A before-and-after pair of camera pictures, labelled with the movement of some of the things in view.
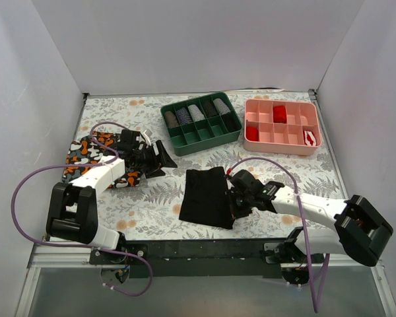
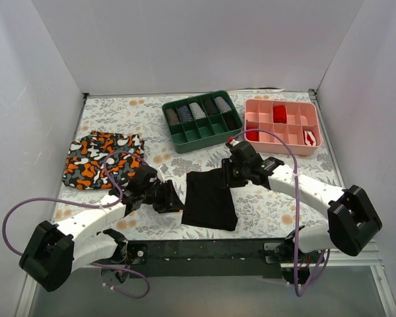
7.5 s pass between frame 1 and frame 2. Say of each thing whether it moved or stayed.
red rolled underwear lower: stayed
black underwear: stayed
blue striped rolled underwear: stayed
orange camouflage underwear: stayed
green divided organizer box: stayed
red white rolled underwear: stayed
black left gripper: moved
